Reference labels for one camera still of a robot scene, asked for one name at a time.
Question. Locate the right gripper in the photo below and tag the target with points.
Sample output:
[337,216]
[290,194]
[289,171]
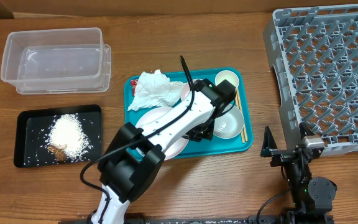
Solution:
[269,149]

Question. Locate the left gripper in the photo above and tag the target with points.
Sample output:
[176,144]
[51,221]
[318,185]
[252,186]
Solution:
[209,132]

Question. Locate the grey-green bowl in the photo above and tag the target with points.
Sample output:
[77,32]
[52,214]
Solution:
[230,124]

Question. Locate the large white plate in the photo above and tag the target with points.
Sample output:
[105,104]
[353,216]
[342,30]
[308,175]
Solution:
[152,115]

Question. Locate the large white paper napkin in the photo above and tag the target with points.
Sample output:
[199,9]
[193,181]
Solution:
[155,90]

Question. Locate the red snack wrapper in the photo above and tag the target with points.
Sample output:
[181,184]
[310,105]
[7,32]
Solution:
[134,83]

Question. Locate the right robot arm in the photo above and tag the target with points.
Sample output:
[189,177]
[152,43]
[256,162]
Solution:
[312,196]

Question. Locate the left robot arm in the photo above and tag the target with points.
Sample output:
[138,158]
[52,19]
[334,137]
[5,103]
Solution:
[135,155]

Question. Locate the teal serving tray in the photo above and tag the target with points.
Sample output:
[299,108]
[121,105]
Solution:
[203,148]

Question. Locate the wooden chopstick inner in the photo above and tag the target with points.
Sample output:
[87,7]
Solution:
[238,104]

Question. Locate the pink bowl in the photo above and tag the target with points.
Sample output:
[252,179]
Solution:
[185,91]

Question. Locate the white paper cup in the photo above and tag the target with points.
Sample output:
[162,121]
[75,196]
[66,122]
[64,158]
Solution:
[228,75]

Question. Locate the grey dish rack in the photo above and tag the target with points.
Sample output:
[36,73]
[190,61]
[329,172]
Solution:
[314,54]

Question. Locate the pile of white rice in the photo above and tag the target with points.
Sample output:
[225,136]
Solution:
[67,134]

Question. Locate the black tray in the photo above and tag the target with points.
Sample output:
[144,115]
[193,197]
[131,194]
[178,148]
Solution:
[34,126]

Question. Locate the brown food scrap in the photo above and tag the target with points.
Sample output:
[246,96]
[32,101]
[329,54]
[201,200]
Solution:
[59,154]

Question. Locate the clear plastic bin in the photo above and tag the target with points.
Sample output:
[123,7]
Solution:
[57,61]

